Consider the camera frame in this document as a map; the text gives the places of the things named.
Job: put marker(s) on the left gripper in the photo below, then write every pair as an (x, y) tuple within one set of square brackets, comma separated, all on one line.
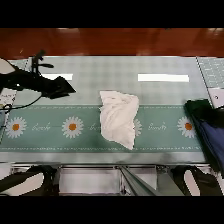
[(61, 87)]

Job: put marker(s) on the white garment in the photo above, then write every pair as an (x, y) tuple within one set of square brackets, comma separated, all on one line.
[(118, 115)]

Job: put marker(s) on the dark green garment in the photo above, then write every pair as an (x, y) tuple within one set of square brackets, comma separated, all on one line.
[(200, 108)]

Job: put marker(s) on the blue garment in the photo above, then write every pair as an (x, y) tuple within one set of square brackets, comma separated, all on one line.
[(213, 136)]

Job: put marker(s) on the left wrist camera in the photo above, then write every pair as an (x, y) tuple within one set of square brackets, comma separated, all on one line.
[(39, 59)]

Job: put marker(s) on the silver frame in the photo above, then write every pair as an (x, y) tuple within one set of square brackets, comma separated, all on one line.
[(133, 181)]

